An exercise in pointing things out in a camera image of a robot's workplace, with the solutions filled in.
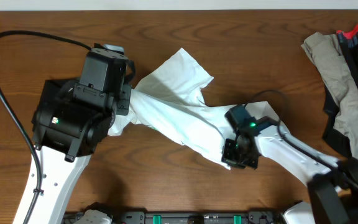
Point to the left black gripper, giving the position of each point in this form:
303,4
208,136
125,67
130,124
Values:
124,99

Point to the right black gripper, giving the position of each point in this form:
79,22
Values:
227,157

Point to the white t-shirt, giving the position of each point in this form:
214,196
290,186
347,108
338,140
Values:
170,101

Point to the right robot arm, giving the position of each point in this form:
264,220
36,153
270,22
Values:
332,184

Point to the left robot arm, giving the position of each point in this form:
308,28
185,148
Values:
69,122

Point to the folded black polo shirt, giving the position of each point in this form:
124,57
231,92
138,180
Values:
50,90

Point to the grey khaki garment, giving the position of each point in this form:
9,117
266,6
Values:
325,53

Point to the red garment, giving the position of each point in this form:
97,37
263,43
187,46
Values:
350,34

